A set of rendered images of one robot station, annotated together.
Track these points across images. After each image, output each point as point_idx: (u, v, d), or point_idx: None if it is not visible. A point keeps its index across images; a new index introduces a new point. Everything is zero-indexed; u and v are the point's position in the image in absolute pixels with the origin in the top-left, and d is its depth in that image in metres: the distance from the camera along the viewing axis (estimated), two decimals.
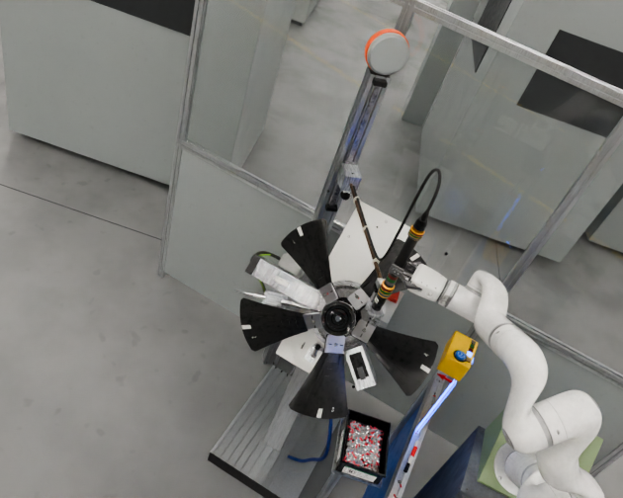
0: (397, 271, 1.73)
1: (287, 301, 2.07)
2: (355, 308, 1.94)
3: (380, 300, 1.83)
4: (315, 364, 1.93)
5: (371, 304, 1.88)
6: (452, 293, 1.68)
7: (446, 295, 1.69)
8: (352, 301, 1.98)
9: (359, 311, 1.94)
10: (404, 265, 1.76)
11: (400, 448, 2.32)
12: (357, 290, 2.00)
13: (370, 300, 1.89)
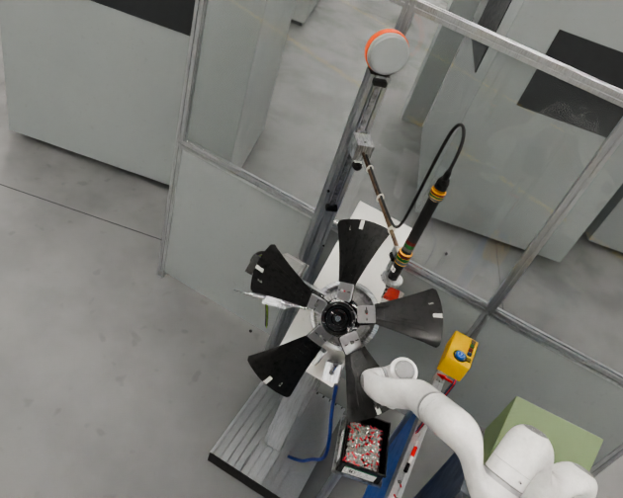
0: (382, 406, 1.90)
1: (286, 301, 2.08)
2: (358, 320, 1.93)
3: (397, 270, 1.74)
4: (294, 340, 1.95)
5: (387, 274, 1.79)
6: None
7: None
8: (359, 312, 1.97)
9: (359, 325, 1.93)
10: None
11: (400, 448, 2.32)
12: (370, 306, 1.99)
13: (386, 270, 1.80)
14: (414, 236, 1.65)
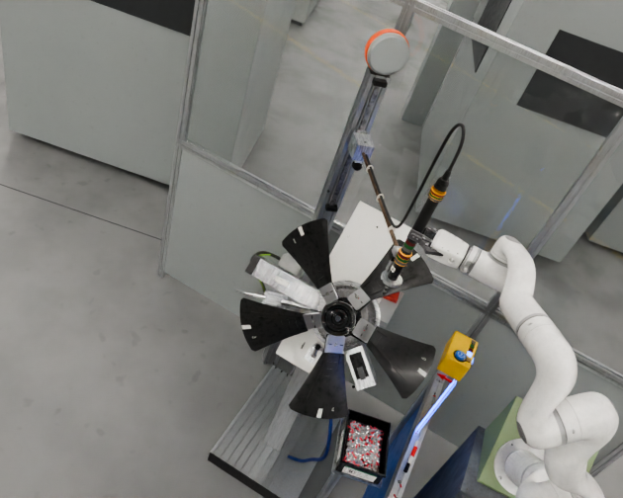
0: (415, 236, 1.63)
1: (287, 301, 2.07)
2: (353, 331, 1.93)
3: (397, 270, 1.74)
4: (289, 310, 1.96)
5: (387, 274, 1.79)
6: (475, 259, 1.59)
7: (469, 261, 1.59)
8: (359, 324, 1.97)
9: (351, 335, 1.93)
10: (423, 230, 1.67)
11: (400, 448, 2.32)
12: (371, 325, 1.98)
13: (386, 270, 1.80)
14: None
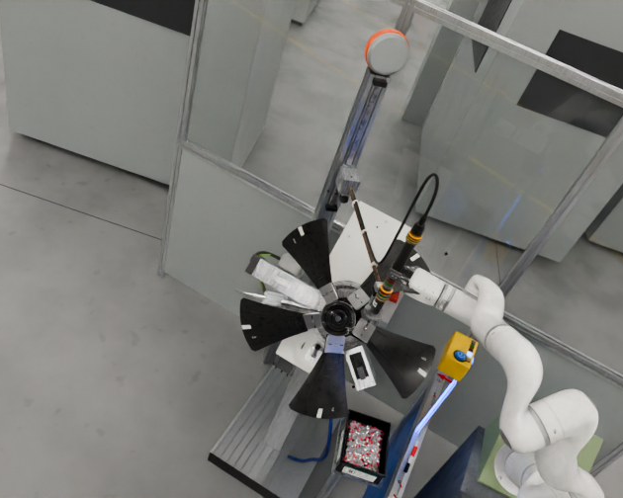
0: (395, 275, 1.74)
1: (287, 301, 2.07)
2: (353, 331, 1.93)
3: (378, 304, 1.85)
4: (289, 310, 1.96)
5: (369, 307, 1.89)
6: (449, 297, 1.70)
7: (443, 299, 1.70)
8: (359, 324, 1.97)
9: (351, 335, 1.93)
10: (402, 269, 1.78)
11: (400, 448, 2.32)
12: (371, 325, 1.98)
13: (368, 303, 1.90)
14: None
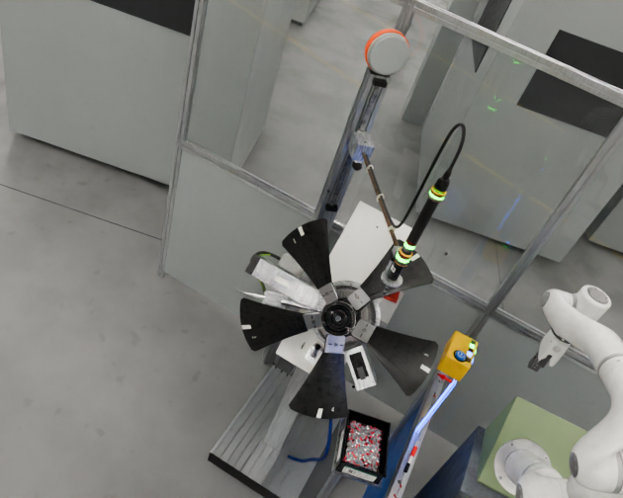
0: (533, 365, 1.70)
1: (287, 301, 2.07)
2: (352, 332, 1.94)
3: (397, 270, 1.74)
4: (289, 310, 1.96)
5: (387, 274, 1.79)
6: None
7: (560, 334, 1.58)
8: (358, 325, 1.97)
9: (351, 335, 1.93)
10: None
11: (400, 448, 2.32)
12: (371, 325, 1.99)
13: (386, 270, 1.80)
14: (414, 236, 1.65)
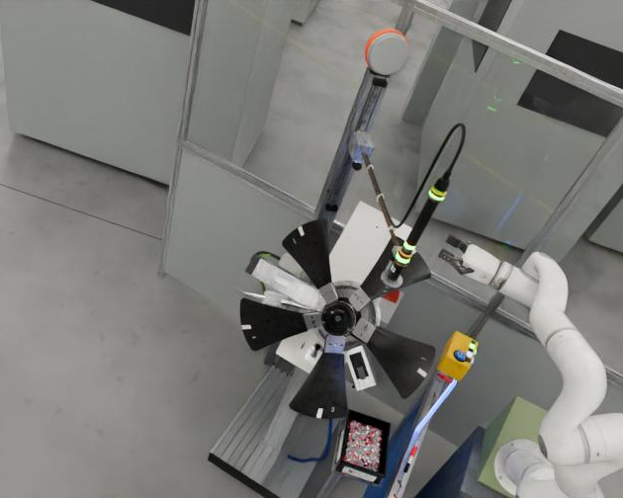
0: (447, 256, 1.60)
1: (287, 301, 2.07)
2: (329, 335, 1.95)
3: (397, 270, 1.74)
4: (329, 268, 1.94)
5: (387, 274, 1.79)
6: (506, 276, 1.57)
7: (500, 278, 1.58)
8: (338, 337, 1.98)
9: (326, 335, 1.95)
10: (458, 243, 1.67)
11: (400, 448, 2.32)
12: (342, 349, 2.00)
13: (386, 270, 1.80)
14: (414, 236, 1.65)
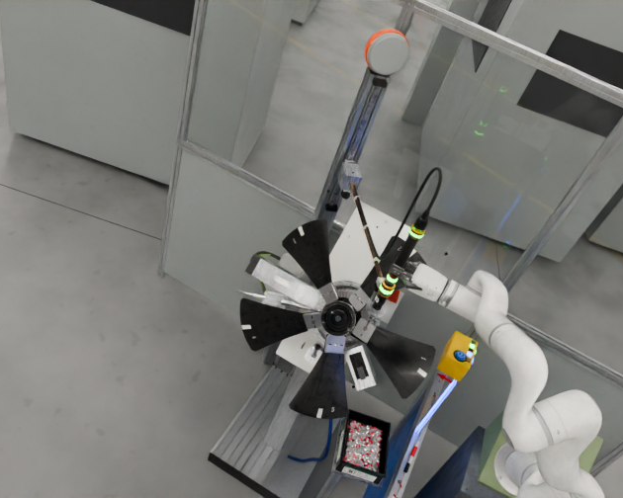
0: (397, 271, 1.72)
1: (287, 301, 2.07)
2: (329, 335, 1.95)
3: (380, 300, 1.83)
4: (329, 268, 1.94)
5: (371, 303, 1.88)
6: (452, 293, 1.68)
7: (446, 295, 1.69)
8: (338, 337, 1.98)
9: (326, 335, 1.95)
10: (404, 265, 1.76)
11: (400, 448, 2.32)
12: (342, 349, 2.00)
13: (371, 299, 1.89)
14: None
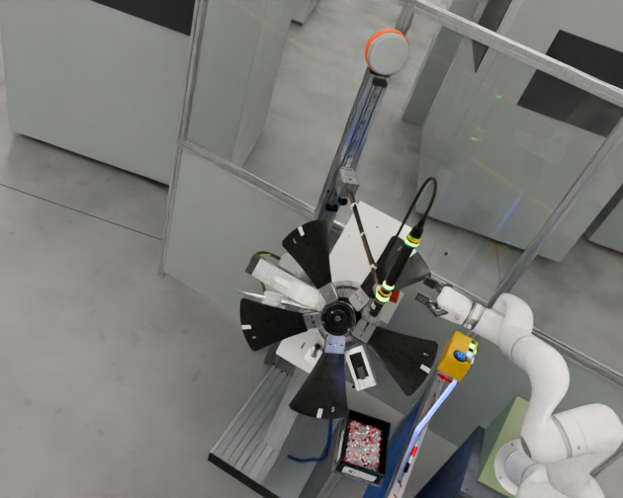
0: (423, 299, 1.71)
1: (287, 301, 2.07)
2: (329, 335, 1.95)
3: (377, 307, 1.85)
4: (329, 268, 1.94)
5: (368, 310, 1.90)
6: (479, 317, 1.68)
7: (472, 319, 1.69)
8: (338, 337, 1.98)
9: (326, 335, 1.95)
10: (434, 285, 1.78)
11: (400, 448, 2.32)
12: (342, 349, 2.00)
13: (367, 306, 1.91)
14: (393, 278, 1.76)
